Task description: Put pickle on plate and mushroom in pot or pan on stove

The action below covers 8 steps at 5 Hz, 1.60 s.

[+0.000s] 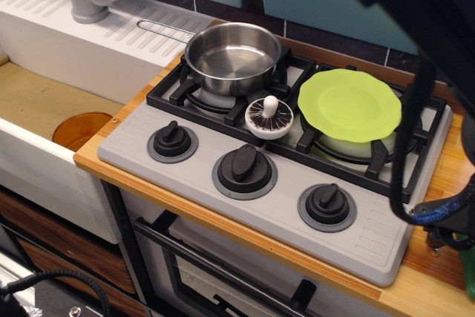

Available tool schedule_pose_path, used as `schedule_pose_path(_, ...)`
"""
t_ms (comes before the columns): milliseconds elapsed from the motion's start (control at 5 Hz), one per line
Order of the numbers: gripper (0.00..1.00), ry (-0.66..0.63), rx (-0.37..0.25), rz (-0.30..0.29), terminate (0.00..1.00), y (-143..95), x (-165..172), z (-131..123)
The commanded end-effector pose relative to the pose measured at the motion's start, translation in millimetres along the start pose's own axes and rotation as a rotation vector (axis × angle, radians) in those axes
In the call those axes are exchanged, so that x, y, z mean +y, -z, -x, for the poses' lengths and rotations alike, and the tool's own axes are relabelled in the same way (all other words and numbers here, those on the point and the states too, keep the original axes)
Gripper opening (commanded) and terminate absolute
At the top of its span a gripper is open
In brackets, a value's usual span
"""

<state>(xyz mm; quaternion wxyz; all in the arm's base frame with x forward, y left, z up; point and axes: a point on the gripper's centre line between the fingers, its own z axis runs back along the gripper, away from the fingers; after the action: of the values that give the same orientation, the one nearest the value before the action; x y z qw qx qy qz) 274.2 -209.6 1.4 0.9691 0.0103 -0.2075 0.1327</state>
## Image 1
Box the black burner grate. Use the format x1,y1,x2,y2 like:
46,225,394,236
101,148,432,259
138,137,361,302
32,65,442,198
266,63,453,205
146,47,317,147

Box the green toy pickle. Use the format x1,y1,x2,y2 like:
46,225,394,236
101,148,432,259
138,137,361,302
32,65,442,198
459,245,475,301

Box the wooden drawer fronts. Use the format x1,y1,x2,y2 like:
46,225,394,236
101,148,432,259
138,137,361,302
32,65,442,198
1,187,147,316

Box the white toy mushroom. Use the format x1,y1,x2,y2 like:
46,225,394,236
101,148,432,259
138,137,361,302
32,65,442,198
244,95,294,140

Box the black right burner grate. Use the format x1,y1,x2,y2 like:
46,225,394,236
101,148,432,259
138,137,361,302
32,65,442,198
266,63,453,205

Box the lime green plastic plate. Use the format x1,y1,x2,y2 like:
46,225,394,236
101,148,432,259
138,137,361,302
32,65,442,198
298,69,402,143

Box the black middle stove knob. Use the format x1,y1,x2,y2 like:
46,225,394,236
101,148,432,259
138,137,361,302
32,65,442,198
212,144,278,200

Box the stainless steel pot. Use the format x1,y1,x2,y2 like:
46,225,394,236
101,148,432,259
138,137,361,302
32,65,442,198
136,19,282,97

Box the black stove knob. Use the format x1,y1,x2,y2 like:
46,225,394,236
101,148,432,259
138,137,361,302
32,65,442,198
212,144,278,200
147,120,199,164
298,183,357,233

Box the black left stove knob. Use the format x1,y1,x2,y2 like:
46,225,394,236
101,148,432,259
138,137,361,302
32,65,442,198
147,120,199,164

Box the oven door with black handle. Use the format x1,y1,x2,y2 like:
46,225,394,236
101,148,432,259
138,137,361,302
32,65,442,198
122,192,386,316

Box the grey toy stove top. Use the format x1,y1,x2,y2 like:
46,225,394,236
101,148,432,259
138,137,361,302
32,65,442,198
96,53,453,288

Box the white toy sink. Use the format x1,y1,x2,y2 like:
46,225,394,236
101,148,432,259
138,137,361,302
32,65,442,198
1,0,211,244

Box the black left burner grate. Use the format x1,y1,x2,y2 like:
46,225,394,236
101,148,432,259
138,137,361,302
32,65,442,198
146,47,317,147

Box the black foreground cable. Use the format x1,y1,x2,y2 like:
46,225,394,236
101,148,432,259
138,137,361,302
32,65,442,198
0,268,111,317

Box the black right stove knob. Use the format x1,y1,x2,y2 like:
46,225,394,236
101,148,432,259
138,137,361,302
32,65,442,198
298,183,357,233

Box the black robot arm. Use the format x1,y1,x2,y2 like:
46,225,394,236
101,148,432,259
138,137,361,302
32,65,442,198
359,0,474,250

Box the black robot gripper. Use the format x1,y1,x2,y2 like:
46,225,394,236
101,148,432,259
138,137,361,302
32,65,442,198
413,175,474,250

